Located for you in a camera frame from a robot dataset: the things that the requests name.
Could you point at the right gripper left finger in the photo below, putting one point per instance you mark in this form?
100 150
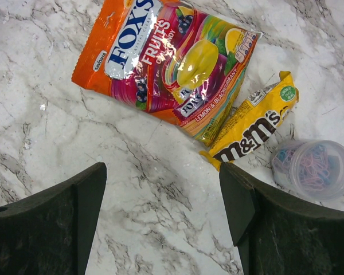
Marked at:
52 231

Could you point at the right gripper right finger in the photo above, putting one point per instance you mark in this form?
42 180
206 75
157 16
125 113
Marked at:
278 233

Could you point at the Fox's fruits candy bag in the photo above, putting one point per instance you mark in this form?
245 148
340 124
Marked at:
168 59

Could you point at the small grey cup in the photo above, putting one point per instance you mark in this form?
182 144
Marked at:
312 168

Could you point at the yellow M&M's packet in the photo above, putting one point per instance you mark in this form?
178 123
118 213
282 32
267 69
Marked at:
254 121

